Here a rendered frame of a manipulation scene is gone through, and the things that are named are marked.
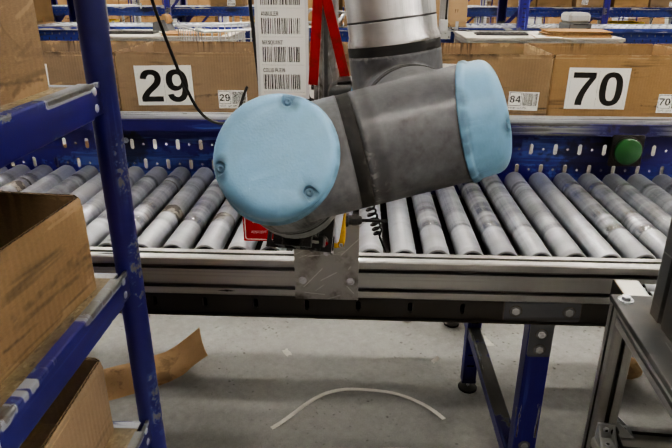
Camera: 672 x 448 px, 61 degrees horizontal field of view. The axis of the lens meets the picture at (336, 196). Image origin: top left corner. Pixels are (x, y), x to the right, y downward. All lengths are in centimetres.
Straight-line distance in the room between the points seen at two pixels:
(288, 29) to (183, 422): 128
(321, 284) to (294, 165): 71
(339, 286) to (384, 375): 94
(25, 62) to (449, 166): 36
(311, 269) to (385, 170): 68
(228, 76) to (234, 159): 121
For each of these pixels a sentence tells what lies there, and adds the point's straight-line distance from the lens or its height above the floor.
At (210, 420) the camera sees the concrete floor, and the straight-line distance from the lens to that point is 186.
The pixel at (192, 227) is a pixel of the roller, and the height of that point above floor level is 74.
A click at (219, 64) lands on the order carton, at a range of 160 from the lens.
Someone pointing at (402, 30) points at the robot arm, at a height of 119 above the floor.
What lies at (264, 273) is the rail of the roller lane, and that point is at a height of 71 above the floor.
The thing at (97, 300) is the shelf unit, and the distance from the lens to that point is 60.
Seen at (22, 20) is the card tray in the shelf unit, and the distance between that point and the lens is 56.
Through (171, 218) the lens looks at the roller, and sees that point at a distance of 130.
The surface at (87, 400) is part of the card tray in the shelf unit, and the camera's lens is 68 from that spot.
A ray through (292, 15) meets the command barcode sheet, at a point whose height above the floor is 118.
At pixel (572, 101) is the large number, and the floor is 93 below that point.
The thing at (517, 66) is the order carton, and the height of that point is 102.
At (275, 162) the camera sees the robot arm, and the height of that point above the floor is 112.
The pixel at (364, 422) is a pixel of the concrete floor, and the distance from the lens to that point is 182.
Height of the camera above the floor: 123
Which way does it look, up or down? 21 degrees down
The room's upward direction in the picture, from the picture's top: straight up
